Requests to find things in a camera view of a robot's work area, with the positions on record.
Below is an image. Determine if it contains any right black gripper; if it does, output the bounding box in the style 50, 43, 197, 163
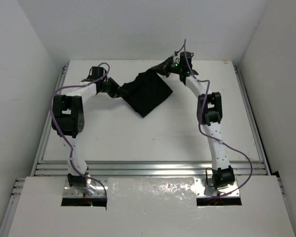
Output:
152, 55, 183, 78

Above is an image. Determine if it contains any black t shirt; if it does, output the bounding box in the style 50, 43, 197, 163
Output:
121, 69, 173, 118

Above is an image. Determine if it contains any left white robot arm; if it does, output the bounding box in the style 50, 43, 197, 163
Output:
49, 63, 125, 190

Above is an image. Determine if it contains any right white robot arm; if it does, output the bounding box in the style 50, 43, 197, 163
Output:
151, 52, 235, 190

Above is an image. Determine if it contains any white front cover panel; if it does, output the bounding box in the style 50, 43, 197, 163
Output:
9, 176, 294, 237

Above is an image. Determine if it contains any aluminium front rail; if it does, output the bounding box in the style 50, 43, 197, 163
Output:
32, 160, 269, 177

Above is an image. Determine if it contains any aluminium rail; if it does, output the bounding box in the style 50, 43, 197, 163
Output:
0, 64, 70, 237
32, 160, 269, 177
233, 65, 285, 197

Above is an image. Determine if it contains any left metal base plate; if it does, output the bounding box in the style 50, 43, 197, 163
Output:
62, 178, 108, 198

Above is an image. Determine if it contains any metal base plate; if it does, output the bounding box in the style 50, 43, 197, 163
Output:
62, 178, 108, 198
193, 175, 240, 198

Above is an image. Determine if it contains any aluminium left side rail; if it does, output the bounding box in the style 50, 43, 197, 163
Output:
0, 64, 70, 237

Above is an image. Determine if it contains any aluminium right side rail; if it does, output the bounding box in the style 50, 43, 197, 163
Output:
233, 65, 285, 197

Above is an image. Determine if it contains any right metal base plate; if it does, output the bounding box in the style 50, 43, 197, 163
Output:
193, 175, 240, 198

